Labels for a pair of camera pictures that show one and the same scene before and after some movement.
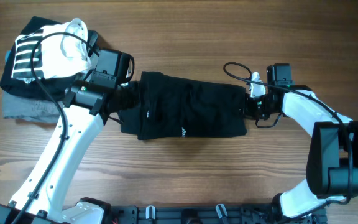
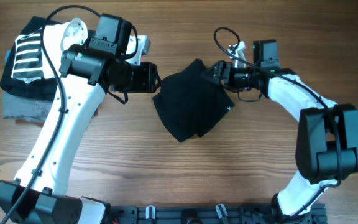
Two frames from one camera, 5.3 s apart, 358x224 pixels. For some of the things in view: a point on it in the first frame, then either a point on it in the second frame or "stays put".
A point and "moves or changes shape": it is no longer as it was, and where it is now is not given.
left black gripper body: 131,97 -> 142,78
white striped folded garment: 56,55 stays put
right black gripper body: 258,107 -> 227,66
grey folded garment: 40,110 stays put
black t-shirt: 168,107 moves or changes shape
